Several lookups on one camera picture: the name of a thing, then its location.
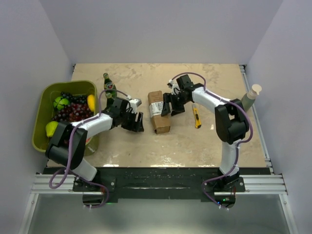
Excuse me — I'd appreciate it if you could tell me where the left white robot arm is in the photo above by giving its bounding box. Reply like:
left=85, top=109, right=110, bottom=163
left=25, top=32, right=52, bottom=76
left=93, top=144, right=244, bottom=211
left=45, top=97, right=144, bottom=191

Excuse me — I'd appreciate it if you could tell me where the yellow green pear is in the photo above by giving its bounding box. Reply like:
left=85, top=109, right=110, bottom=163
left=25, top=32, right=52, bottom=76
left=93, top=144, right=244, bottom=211
left=45, top=121, right=59, bottom=137

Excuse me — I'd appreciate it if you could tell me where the beige cup bottle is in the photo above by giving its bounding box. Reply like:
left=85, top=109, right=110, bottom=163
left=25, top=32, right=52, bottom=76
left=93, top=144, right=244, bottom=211
left=241, top=84, right=262, bottom=112

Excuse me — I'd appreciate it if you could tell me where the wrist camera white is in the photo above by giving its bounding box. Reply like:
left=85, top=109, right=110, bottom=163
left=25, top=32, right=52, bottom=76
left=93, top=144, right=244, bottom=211
left=127, top=98, right=142, bottom=113
left=167, top=79, right=181, bottom=95

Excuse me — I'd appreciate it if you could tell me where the olive green plastic bin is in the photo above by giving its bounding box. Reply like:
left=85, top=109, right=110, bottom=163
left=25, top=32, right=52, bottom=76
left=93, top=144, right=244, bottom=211
left=32, top=80, right=98, bottom=153

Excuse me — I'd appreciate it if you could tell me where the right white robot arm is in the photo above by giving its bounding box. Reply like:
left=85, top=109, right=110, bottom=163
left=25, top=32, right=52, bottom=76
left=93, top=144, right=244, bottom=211
left=161, top=72, right=253, bottom=192

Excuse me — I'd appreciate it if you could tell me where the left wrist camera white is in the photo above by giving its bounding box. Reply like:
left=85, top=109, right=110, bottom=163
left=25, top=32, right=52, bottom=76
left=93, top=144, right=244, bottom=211
left=127, top=98, right=142, bottom=113

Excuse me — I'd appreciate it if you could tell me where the yellow utility knife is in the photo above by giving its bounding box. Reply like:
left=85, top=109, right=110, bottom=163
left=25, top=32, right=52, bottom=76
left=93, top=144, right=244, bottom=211
left=192, top=103, right=201, bottom=129

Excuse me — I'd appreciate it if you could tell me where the green glass bottle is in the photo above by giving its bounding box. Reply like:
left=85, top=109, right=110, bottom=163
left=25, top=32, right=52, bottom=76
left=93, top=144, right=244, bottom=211
left=103, top=73, right=117, bottom=98

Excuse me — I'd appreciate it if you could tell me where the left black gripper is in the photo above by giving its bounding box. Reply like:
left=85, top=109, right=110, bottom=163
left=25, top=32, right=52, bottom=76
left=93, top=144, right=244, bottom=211
left=119, top=109, right=143, bottom=132

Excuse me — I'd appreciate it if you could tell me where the dark black grape bunch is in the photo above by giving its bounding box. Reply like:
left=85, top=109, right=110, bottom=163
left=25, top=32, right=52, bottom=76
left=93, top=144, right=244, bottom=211
left=61, top=92, right=87, bottom=104

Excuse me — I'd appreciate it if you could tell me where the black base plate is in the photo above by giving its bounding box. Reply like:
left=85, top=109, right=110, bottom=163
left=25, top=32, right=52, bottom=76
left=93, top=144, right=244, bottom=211
left=73, top=167, right=245, bottom=208

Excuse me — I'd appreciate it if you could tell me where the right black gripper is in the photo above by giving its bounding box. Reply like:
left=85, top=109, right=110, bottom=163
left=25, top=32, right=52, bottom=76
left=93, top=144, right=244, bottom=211
left=163, top=92, right=191, bottom=117

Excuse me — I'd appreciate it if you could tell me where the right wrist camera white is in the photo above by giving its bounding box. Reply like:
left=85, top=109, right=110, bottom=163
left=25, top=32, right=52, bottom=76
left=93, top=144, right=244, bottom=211
left=167, top=79, right=181, bottom=95

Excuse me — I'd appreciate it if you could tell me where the brown cardboard express box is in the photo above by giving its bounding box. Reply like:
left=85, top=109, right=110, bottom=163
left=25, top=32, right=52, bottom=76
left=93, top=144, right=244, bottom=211
left=148, top=91, right=171, bottom=134

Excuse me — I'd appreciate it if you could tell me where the yellow lemon fruit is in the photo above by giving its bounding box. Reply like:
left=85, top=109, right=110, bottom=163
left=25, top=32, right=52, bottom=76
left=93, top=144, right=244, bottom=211
left=87, top=95, right=96, bottom=112

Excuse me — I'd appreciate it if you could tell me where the red purple grape bunch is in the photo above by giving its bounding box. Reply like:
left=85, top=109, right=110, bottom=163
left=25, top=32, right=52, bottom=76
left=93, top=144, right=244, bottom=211
left=52, top=103, right=94, bottom=122

